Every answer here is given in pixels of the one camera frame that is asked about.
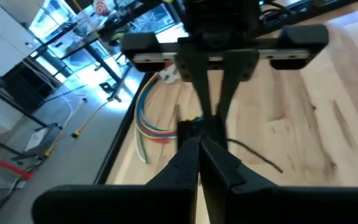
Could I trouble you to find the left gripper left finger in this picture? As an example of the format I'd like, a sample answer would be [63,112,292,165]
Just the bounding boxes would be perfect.
[32,136,201,224]

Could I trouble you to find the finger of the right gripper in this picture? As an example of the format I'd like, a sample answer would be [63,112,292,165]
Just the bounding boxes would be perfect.
[217,50,260,119]
[177,50,214,119]

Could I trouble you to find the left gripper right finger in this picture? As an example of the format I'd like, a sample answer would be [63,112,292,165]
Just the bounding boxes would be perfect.
[199,136,358,224]

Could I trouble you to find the long thin black cord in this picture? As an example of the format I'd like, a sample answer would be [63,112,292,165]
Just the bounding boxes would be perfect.
[227,138,284,174]

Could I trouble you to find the bundle of coloured tubes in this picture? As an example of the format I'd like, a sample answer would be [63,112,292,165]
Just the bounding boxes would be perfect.
[134,73,177,140]

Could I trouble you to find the office chair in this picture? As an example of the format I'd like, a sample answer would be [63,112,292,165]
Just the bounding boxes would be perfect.
[107,29,130,63]

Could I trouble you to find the black stand base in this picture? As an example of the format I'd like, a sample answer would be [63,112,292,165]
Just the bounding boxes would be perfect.
[84,46,134,101]

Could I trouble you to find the black side desk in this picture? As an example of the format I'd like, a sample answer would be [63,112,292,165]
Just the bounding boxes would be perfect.
[29,0,175,60]

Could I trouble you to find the white plastic bag red print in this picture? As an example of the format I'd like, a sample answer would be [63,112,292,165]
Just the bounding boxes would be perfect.
[92,0,109,16]

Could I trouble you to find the red floor bar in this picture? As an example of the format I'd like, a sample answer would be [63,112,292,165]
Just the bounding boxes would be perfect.
[0,151,34,182]

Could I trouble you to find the black monitor cart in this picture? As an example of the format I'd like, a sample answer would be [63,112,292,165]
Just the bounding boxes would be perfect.
[0,77,63,160]

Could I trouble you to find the whiteboard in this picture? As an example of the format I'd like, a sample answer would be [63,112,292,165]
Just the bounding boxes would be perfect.
[0,2,40,78]

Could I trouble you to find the bundle of coloured cables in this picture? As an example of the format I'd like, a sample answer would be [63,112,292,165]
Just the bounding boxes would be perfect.
[138,115,204,165]

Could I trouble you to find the bundle of coloured wires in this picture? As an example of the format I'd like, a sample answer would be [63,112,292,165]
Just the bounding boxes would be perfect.
[134,127,146,163]

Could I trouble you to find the colourful cable bundle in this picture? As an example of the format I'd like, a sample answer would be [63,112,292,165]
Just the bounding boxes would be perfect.
[150,136,171,144]

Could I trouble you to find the beige cable with plug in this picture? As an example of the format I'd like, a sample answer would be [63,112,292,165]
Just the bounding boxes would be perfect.
[70,98,121,139]

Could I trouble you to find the white floor cable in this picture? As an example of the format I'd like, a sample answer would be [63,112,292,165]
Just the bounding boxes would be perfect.
[23,60,88,126]

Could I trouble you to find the yellow hanging cable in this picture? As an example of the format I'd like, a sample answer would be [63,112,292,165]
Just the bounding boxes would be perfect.
[71,0,105,47]

